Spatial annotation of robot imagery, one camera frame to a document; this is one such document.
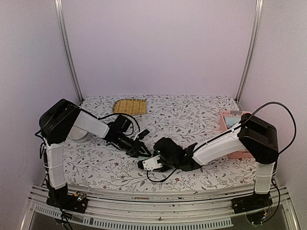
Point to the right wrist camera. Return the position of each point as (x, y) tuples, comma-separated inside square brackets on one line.
[(150, 164)]

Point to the white ceramic bowl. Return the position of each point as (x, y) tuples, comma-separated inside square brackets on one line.
[(78, 135)]

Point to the light green towel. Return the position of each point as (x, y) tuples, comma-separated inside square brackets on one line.
[(142, 158)]

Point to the left aluminium frame post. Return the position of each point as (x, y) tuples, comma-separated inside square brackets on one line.
[(67, 49)]

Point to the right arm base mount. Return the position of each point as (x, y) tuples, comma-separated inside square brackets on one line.
[(251, 202)]

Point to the woven bamboo tray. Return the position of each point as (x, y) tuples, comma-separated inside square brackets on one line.
[(130, 106)]

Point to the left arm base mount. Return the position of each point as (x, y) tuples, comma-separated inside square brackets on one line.
[(61, 199)]

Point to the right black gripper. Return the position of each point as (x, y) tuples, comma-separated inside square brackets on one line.
[(155, 153)]

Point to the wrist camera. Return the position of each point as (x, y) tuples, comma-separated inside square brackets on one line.
[(150, 164), (140, 135)]

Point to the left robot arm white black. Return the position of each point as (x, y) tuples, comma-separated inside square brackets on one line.
[(67, 120)]

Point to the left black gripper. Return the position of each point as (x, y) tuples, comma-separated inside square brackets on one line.
[(135, 150)]

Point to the blue rolled towel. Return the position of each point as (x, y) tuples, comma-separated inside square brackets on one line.
[(231, 121)]

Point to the right aluminium frame post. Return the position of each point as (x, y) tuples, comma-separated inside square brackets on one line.
[(251, 48)]

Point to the aluminium front rail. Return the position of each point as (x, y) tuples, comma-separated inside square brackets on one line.
[(193, 210)]

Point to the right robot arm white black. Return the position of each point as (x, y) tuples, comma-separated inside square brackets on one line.
[(251, 133)]

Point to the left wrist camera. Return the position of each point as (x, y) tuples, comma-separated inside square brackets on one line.
[(140, 135)]

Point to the aluminium frame post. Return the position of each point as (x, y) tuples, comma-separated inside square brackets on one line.
[(67, 49), (251, 48)]

